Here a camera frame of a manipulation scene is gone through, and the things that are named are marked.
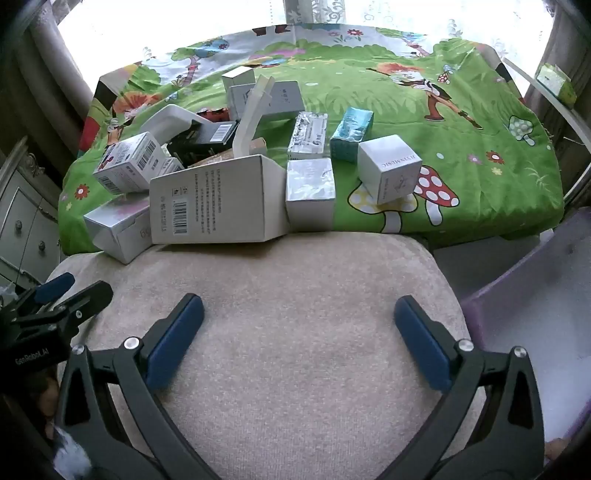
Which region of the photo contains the grey white carton box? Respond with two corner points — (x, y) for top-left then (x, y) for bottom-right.
(228, 81), (304, 120)

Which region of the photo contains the teal foil box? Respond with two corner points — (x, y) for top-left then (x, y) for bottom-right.
(329, 107), (374, 163)

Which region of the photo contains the white curved shelf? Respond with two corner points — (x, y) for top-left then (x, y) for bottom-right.
(503, 56), (591, 152)

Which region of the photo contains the silver box with pink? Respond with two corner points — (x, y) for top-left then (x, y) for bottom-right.
(84, 193), (152, 264)

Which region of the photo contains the white plastic case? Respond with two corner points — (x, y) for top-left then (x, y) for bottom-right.
(139, 104), (212, 145)

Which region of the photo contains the black barcode box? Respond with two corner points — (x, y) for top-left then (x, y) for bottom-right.
(167, 120), (238, 168)

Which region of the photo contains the yellow tan long box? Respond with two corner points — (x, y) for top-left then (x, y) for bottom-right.
(189, 137), (267, 168)

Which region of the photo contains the green tissue pack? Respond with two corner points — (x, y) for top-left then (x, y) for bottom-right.
(536, 63), (577, 109)

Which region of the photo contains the white medicine box red figure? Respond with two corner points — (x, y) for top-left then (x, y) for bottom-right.
(93, 132), (184, 195)

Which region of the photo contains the green cartoon print cloth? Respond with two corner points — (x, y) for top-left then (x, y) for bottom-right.
(58, 24), (564, 254)

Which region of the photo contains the white drawer cabinet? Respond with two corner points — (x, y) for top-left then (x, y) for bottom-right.
(0, 137), (61, 290)

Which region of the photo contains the white cube cosmetic box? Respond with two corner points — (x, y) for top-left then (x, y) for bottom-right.
(356, 135), (423, 205)

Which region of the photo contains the purple storage box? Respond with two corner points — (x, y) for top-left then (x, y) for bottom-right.
(461, 208), (591, 442)

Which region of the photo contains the small white cube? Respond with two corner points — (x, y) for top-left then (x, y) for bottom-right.
(221, 66), (256, 93)

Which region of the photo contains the silver foil cube box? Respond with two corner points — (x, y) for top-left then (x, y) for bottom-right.
(286, 158), (337, 232)

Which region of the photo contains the lace window curtain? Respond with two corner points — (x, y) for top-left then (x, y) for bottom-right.
(283, 0), (346, 24)

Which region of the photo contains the large white barcode box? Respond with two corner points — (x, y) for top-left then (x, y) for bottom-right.
(149, 155), (290, 244)

